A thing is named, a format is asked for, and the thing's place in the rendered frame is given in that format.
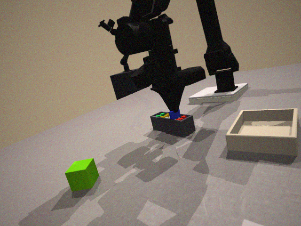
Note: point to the green cube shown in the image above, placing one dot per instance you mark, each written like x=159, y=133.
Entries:
x=82, y=174

